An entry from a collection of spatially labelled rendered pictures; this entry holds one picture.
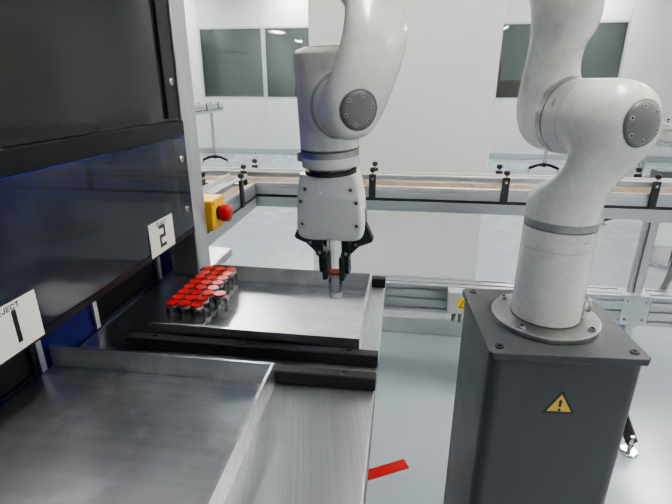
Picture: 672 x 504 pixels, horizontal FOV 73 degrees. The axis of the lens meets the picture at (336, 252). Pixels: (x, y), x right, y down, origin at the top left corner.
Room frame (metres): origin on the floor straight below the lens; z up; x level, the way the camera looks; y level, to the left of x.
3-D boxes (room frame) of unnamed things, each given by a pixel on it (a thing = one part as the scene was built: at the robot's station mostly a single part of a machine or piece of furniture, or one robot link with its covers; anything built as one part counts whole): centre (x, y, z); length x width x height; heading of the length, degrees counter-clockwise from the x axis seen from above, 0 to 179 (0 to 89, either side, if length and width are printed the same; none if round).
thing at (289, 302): (0.75, 0.11, 0.90); 0.34 x 0.26 x 0.04; 81
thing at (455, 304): (1.57, -0.49, 0.50); 0.12 x 0.05 x 0.09; 82
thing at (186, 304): (0.77, 0.24, 0.90); 0.18 x 0.02 x 0.05; 171
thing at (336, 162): (0.66, 0.01, 1.18); 0.09 x 0.08 x 0.03; 76
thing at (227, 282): (0.77, 0.22, 0.90); 0.18 x 0.02 x 0.05; 171
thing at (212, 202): (1.03, 0.31, 1.00); 0.08 x 0.07 x 0.07; 82
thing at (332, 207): (0.67, 0.01, 1.11); 0.10 x 0.08 x 0.11; 76
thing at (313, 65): (0.66, 0.01, 1.26); 0.09 x 0.08 x 0.13; 20
